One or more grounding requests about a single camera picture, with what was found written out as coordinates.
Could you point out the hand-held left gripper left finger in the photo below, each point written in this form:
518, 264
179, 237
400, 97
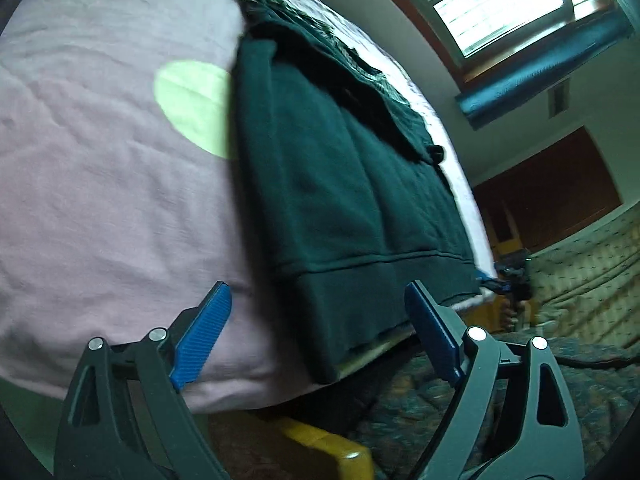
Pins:
202, 340

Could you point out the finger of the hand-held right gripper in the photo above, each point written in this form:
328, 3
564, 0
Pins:
492, 282

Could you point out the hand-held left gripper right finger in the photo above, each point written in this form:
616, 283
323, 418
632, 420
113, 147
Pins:
432, 332

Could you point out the dark green printed sweater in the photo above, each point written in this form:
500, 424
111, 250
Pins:
325, 185

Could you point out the person's right hand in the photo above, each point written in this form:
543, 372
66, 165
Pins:
510, 316

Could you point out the light patterned blanket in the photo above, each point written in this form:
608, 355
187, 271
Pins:
590, 270

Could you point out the brown wooden door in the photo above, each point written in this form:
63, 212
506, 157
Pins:
550, 185

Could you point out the pink dotted bed sheet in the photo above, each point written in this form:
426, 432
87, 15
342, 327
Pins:
100, 210

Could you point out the teal curtain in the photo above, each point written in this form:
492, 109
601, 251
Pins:
540, 70

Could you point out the window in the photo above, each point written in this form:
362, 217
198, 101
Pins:
500, 5

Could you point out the yellow wooden frame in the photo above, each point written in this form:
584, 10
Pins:
325, 445

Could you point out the wall vent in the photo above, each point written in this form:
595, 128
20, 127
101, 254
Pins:
558, 101

